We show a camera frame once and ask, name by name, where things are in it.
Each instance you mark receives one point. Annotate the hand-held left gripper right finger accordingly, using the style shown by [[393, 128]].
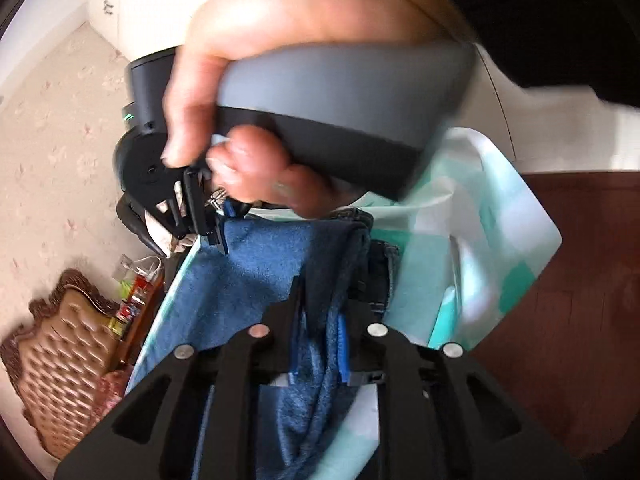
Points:
[[343, 350]]

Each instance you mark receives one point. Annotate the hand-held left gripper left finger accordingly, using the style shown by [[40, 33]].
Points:
[[297, 332]]

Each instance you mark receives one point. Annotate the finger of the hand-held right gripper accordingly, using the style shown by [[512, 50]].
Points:
[[200, 210]]

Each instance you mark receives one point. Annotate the blue denim pants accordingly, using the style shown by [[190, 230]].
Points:
[[280, 260]]

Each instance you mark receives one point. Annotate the person's right forearm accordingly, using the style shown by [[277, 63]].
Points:
[[525, 20]]

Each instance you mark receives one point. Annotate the person's right hand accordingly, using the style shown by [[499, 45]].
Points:
[[300, 5]]

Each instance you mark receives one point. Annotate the beige plaid blanket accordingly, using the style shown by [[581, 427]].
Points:
[[162, 225]]

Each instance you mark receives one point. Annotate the black leather sofa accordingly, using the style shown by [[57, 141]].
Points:
[[132, 220]]

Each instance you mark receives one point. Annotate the green plastic item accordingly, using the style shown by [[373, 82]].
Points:
[[126, 287]]

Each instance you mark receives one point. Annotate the dark wooden nightstand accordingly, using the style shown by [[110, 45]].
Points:
[[150, 315]]

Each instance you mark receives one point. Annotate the red packet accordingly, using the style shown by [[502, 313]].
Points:
[[131, 307]]

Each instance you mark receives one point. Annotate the yellow box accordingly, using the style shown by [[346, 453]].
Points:
[[117, 327]]

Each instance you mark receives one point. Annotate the green white checkered tablecloth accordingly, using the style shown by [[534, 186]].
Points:
[[475, 240]]

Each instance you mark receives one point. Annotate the red floral blanket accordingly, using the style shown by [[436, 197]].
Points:
[[115, 390]]

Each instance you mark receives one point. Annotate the tufted leather wooden headboard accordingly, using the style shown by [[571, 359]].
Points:
[[55, 355]]

